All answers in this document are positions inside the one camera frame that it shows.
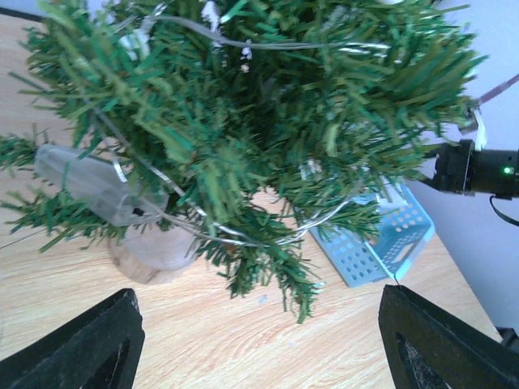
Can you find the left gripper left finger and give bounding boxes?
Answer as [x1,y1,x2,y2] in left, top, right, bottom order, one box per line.
[1,289,145,388]

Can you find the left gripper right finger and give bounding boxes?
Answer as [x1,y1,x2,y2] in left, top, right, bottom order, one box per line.
[378,284,518,388]

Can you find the light blue plastic basket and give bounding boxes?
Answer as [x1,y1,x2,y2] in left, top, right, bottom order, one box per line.
[311,184,435,288]

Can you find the fairy light string white beads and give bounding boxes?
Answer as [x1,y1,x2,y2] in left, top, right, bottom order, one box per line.
[32,0,406,249]

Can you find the small green christmas tree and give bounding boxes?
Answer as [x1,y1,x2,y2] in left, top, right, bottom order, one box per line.
[1,1,484,322]

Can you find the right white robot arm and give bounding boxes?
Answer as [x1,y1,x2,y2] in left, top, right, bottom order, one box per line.
[421,75,518,226]

